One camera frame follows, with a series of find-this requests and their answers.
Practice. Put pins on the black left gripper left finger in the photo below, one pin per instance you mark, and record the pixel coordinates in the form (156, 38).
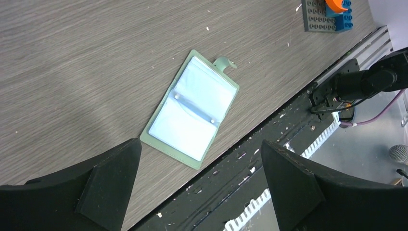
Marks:
(92, 195)

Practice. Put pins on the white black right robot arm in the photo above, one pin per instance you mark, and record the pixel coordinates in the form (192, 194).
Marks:
(346, 90)

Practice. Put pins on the orange lego brick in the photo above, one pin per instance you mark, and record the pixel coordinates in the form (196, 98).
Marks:
(336, 6)

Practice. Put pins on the green card holder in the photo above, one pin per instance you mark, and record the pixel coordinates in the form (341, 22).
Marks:
(187, 119)

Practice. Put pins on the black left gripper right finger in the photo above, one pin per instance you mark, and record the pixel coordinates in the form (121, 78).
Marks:
(308, 196)

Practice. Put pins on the aluminium front rail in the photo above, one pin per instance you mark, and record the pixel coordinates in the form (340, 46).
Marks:
(307, 132)

